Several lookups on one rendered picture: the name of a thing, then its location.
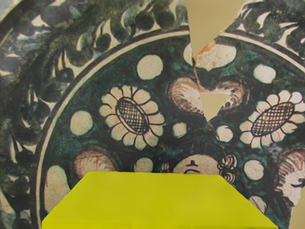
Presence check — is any ornate floral painted plate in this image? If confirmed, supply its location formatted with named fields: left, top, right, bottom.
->
left=0, top=0, right=305, bottom=229

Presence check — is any yellow block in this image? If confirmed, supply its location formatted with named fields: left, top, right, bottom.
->
left=41, top=170, right=279, bottom=229

